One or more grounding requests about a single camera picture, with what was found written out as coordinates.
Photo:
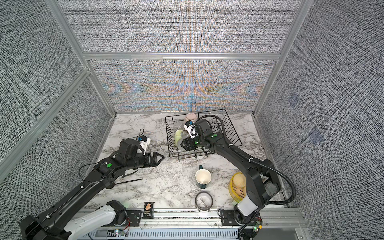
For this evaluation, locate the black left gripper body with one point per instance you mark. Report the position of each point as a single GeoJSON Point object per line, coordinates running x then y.
{"type": "Point", "coordinates": [146, 161]}

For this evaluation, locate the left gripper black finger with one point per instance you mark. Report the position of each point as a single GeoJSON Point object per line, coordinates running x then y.
{"type": "Point", "coordinates": [158, 155]}
{"type": "Point", "coordinates": [158, 161]}

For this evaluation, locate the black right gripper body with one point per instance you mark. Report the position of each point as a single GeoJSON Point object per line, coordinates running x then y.
{"type": "Point", "coordinates": [193, 143]}

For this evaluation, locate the light green mug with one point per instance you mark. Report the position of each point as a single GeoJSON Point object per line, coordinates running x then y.
{"type": "Point", "coordinates": [178, 137]}

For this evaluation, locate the clear glass tumbler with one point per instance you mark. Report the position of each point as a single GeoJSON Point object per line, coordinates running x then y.
{"type": "Point", "coordinates": [178, 124]}

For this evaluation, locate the black wire dish rack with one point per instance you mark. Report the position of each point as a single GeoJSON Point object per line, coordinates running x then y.
{"type": "Point", "coordinates": [212, 126]}

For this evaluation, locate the pink iridescent mug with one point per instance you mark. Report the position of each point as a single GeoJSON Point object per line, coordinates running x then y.
{"type": "Point", "coordinates": [191, 117]}

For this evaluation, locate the dark green mug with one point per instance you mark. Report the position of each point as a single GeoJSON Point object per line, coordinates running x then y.
{"type": "Point", "coordinates": [202, 177]}

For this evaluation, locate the white cream mug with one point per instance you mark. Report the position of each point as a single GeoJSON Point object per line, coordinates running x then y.
{"type": "Point", "coordinates": [181, 144]}

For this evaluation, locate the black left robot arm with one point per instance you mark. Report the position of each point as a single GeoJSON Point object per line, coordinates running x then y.
{"type": "Point", "coordinates": [56, 222]}

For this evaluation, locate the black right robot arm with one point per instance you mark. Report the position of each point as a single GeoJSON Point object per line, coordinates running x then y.
{"type": "Point", "coordinates": [262, 178]}

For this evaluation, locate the black spoon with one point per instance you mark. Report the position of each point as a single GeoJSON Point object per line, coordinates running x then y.
{"type": "Point", "coordinates": [127, 182]}

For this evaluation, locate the dark snack bar packet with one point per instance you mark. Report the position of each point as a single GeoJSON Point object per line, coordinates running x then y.
{"type": "Point", "coordinates": [148, 212]}

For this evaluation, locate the clear glass with black rim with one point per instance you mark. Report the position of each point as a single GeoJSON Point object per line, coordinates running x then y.
{"type": "Point", "coordinates": [204, 201]}

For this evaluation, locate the steamed bun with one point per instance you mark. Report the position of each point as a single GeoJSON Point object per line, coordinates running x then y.
{"type": "Point", "coordinates": [239, 180]}

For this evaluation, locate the yellow bamboo steamer basket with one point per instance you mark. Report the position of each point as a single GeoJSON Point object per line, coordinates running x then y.
{"type": "Point", "coordinates": [237, 194]}

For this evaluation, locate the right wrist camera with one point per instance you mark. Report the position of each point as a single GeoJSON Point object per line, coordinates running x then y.
{"type": "Point", "coordinates": [191, 129]}

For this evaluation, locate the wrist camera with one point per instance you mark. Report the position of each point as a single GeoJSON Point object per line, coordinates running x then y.
{"type": "Point", "coordinates": [144, 141]}
{"type": "Point", "coordinates": [191, 129]}

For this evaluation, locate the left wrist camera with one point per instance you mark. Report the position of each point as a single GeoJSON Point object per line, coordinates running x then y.
{"type": "Point", "coordinates": [144, 141]}

